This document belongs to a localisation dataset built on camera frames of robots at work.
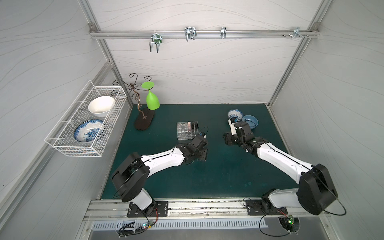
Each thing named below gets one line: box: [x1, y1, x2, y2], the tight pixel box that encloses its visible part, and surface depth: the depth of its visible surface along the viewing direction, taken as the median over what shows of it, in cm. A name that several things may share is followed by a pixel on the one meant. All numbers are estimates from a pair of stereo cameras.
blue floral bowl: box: [227, 109, 243, 120], surface depth 113 cm
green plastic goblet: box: [141, 81, 161, 111], surface depth 94 cm
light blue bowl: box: [242, 114, 259, 129], surface depth 109 cm
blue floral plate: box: [73, 119, 104, 142], surface depth 65 cm
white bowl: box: [88, 95, 115, 118], surface depth 72 cm
